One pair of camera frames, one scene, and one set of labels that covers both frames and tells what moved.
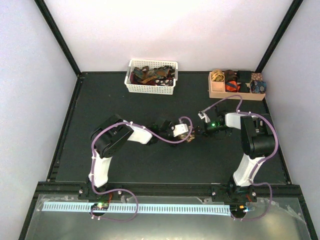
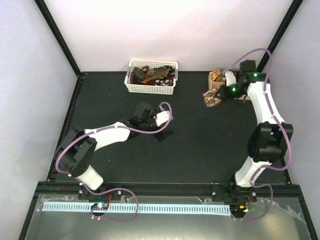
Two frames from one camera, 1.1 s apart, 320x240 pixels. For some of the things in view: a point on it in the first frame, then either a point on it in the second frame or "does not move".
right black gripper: x=203 y=130 -> x=222 y=89
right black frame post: x=279 y=34 does not move
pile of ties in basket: x=163 y=75 does not move
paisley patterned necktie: x=191 y=137 -> x=209 y=99
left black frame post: x=49 y=19 does not move
